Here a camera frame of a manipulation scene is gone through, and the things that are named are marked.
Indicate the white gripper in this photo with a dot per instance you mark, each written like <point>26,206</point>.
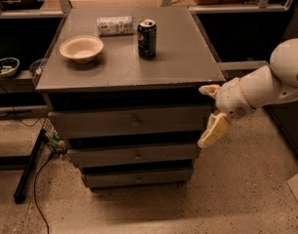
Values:
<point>231,98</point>

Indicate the grey top drawer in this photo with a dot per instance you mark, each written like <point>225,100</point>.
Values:
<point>110,122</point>

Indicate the grey drawer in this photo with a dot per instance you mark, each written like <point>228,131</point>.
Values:
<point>138,178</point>
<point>134,154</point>
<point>110,122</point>

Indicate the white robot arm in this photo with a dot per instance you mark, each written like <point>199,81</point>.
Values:
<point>273,83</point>

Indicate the grey drawer cabinet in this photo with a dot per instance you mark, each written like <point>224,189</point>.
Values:
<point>120,78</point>

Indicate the grey middle drawer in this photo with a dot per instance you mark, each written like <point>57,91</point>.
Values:
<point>134,154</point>

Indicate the grey bottom drawer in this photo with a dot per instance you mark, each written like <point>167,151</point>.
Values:
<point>138,178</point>

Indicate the grey side shelf beam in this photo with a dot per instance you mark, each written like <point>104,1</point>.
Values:
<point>235,69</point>

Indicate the blue pepsi can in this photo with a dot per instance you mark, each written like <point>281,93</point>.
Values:
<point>147,38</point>

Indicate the silver can lying down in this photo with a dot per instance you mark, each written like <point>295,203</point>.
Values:
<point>113,26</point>

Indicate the white paper bowl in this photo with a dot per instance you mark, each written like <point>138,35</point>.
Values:
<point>81,49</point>

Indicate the small grey bowl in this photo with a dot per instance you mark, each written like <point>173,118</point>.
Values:
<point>37,67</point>

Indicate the grey left shelf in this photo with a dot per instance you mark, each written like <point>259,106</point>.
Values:
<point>20,83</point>

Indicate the blue patterned bowl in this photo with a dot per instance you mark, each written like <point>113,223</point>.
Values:
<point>8,67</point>

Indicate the black bar on floor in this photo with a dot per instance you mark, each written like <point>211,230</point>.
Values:
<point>19,193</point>

